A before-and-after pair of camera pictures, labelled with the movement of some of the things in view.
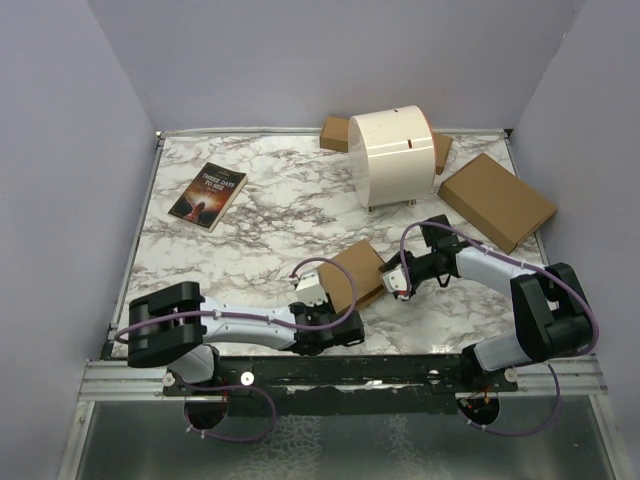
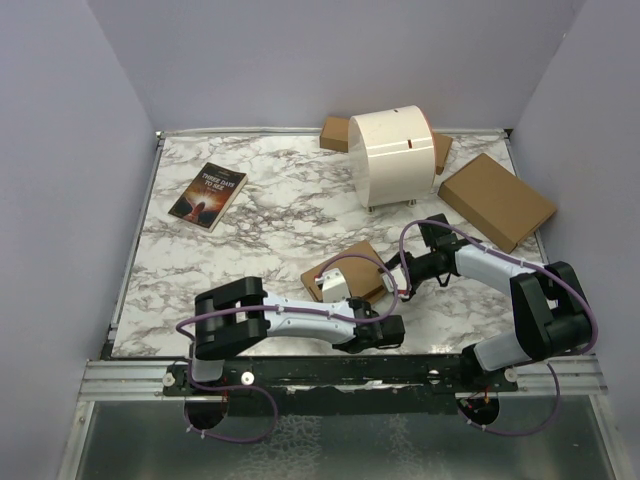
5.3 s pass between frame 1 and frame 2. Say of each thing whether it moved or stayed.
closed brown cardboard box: stayed
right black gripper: stayed
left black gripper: moved
